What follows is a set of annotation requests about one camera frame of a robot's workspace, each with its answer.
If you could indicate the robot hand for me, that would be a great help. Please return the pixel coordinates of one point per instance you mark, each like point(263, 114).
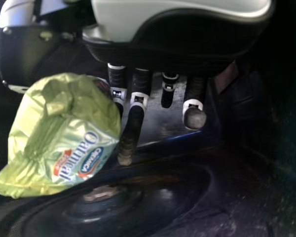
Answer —
point(177, 42)

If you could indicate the yellow-green biscuit packet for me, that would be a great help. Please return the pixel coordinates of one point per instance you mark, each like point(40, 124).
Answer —
point(56, 138)

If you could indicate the black oven with glass door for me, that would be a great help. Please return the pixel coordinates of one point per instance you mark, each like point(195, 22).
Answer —
point(187, 197)

